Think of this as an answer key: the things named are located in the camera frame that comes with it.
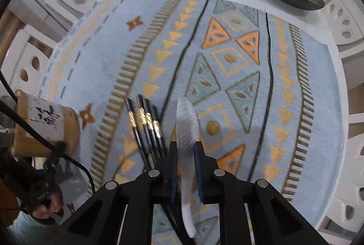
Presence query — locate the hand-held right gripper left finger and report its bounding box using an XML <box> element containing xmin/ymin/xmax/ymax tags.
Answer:
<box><xmin>58</xmin><ymin>141</ymin><xmax>179</xmax><ymax>245</ymax></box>

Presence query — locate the black chopstick gold band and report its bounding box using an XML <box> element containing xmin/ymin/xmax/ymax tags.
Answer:
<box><xmin>142</xmin><ymin>97</ymin><xmax>168</xmax><ymax>157</ymax></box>
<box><xmin>125</xmin><ymin>97</ymin><xmax>155</xmax><ymax>174</ymax></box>
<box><xmin>135</xmin><ymin>94</ymin><xmax>164</xmax><ymax>160</ymax></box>
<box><xmin>148</xmin><ymin>99</ymin><xmax>171</xmax><ymax>154</ymax></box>

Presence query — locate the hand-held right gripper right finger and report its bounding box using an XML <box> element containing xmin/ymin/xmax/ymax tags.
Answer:
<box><xmin>193</xmin><ymin>141</ymin><xmax>327</xmax><ymax>245</ymax></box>

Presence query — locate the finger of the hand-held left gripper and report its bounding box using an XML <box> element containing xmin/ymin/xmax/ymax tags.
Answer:
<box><xmin>45</xmin><ymin>141</ymin><xmax>69</xmax><ymax>168</ymax></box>

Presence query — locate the person's left hand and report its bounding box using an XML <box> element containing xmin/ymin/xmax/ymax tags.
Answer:
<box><xmin>32</xmin><ymin>191</ymin><xmax>64</xmax><ymax>219</ymax></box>

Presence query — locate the patterned blue table mat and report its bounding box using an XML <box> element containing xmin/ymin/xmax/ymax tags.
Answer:
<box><xmin>37</xmin><ymin>0</ymin><xmax>346</xmax><ymax>245</ymax></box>

